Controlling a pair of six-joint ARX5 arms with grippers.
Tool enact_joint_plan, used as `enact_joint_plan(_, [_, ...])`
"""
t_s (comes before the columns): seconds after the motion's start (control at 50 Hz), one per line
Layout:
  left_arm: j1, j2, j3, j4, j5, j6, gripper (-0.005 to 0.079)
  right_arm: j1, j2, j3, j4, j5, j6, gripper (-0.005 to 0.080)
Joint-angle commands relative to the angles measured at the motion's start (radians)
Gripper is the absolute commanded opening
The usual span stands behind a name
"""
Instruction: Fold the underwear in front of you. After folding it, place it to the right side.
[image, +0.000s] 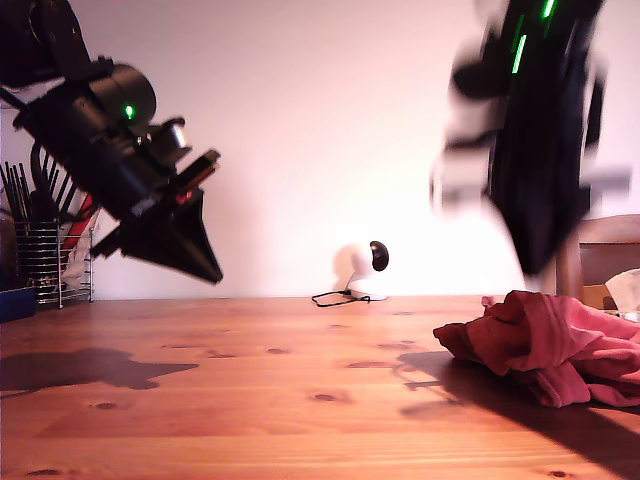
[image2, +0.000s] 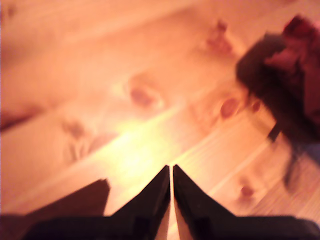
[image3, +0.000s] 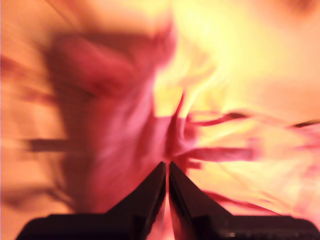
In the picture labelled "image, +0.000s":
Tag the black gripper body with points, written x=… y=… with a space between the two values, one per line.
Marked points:
x=145 y=190

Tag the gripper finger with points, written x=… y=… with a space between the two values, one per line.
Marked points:
x=180 y=240
x=540 y=235

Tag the red underwear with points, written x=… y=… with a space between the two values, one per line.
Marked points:
x=550 y=340

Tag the red chopstick packet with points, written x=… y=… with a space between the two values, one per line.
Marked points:
x=82 y=215

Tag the wooden chair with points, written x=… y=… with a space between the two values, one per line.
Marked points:
x=610 y=240

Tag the black chopstick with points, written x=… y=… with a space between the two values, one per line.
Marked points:
x=45 y=172
x=54 y=177
x=14 y=192
x=65 y=192
x=25 y=182
x=7 y=195

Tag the brown cardboard box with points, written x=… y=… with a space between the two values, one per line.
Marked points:
x=592 y=297

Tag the white tissue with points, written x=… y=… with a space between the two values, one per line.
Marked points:
x=625 y=287

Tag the white plastic packet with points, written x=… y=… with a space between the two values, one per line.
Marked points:
x=75 y=265

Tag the patterned tissue box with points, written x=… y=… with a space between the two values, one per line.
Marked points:
x=625 y=316

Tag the brown container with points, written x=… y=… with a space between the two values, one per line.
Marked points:
x=6 y=255

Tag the dark blue box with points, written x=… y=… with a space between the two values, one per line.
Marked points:
x=15 y=305

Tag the white round security camera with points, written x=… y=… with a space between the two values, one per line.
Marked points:
x=360 y=265

